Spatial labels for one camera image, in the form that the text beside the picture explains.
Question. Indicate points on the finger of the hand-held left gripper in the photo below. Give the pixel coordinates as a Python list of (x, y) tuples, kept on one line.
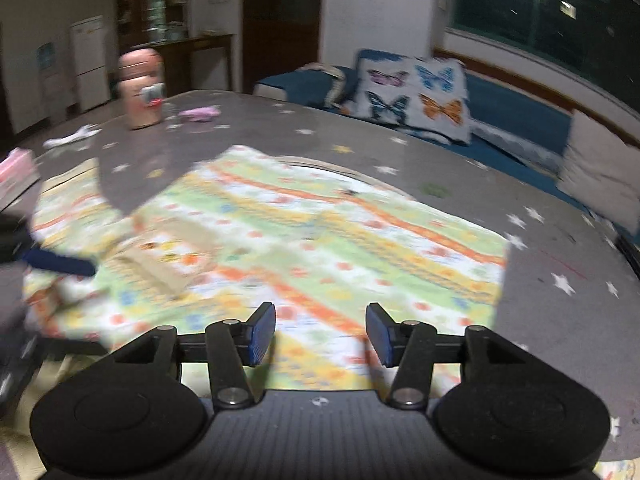
[(57, 261)]

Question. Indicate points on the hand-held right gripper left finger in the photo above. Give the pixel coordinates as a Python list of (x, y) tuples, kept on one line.
[(262, 335)]

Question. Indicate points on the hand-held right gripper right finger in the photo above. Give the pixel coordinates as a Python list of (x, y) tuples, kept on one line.
[(380, 335)]

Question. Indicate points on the patterned children's pajama top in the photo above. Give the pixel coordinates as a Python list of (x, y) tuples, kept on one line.
[(325, 250)]

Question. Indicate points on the pink box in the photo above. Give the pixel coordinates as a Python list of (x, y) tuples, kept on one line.
[(15, 172)]

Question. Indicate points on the crumpled white paper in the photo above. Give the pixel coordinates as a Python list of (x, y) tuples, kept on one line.
[(70, 137)]

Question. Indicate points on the white floor appliance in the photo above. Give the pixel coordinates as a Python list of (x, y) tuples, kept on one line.
[(50, 75)]

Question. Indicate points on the pink cartoon water bottle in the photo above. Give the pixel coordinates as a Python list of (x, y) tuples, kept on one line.
[(141, 92)]

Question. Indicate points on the white refrigerator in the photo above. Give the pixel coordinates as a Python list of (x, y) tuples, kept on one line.
[(90, 62)]

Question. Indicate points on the grey star-printed tablecloth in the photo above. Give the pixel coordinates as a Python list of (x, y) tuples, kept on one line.
[(550, 240)]

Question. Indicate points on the pink clay lump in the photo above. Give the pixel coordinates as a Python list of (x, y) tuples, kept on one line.
[(200, 113)]

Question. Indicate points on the butterfly print pillow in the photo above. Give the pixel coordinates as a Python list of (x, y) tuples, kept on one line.
[(415, 95)]

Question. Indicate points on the blue sofa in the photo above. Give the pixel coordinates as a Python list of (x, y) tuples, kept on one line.
[(505, 110)]

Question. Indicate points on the dark glass-door cabinet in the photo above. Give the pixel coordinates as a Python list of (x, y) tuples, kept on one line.
[(150, 5)]

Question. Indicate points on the plain grey pillow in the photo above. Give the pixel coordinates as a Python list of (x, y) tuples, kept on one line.
[(602, 172)]

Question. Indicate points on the dark wooden door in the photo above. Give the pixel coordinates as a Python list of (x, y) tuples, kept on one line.
[(280, 25)]

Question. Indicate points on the dark window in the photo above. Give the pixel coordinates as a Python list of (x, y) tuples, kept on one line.
[(560, 15)]

